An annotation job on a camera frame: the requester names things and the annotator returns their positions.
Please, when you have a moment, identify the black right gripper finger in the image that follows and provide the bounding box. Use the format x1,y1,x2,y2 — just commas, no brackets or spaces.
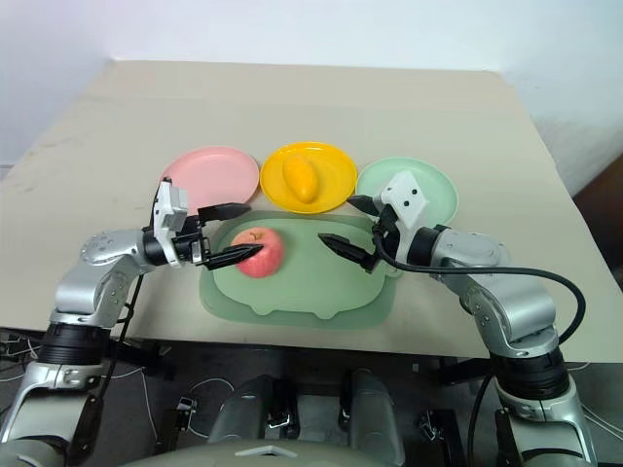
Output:
347,195,381,218
316,233,380,274

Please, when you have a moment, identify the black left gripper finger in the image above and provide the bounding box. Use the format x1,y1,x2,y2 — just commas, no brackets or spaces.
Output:
203,244,267,272
197,202,252,227

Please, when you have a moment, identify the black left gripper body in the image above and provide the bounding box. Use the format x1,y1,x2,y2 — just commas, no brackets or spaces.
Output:
170,216,214,269

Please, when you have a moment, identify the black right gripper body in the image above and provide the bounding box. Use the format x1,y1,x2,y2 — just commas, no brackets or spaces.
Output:
371,203,403,267

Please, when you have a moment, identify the pink red apple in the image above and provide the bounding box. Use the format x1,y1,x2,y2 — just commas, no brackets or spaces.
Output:
230,225,285,280

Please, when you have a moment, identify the pink plate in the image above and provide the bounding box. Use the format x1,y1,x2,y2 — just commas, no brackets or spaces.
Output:
160,146,261,216

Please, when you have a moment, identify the yellow plate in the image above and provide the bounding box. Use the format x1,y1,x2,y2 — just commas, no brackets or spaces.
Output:
259,141,359,215

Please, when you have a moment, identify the light green plate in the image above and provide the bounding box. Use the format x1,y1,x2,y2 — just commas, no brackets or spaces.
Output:
355,156,459,233

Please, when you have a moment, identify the green silicone tray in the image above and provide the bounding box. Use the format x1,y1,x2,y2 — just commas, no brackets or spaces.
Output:
198,213,405,333

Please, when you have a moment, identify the yellow mango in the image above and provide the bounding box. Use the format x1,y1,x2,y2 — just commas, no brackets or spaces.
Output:
282,155,322,204

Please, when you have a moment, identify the dark grey rounded leg shape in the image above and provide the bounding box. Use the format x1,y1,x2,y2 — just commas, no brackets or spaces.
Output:
207,373,294,445
346,367,406,464

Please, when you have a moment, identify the grey robot torso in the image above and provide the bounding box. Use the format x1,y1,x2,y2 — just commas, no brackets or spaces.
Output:
119,439,408,467

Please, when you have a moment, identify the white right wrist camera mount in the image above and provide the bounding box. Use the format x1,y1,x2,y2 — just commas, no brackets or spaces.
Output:
379,169,433,231

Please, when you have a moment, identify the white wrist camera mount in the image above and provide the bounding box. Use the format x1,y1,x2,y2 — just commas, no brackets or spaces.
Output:
152,178,190,268
379,169,433,231

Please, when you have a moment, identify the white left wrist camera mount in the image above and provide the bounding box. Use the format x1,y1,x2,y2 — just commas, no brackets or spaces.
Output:
152,178,190,268

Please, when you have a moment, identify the black table frame bracket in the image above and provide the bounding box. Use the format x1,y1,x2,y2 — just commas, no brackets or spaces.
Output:
436,356,494,386
109,339,176,381

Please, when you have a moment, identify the white floor cable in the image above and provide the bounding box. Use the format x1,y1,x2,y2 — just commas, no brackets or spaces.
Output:
187,377,239,437

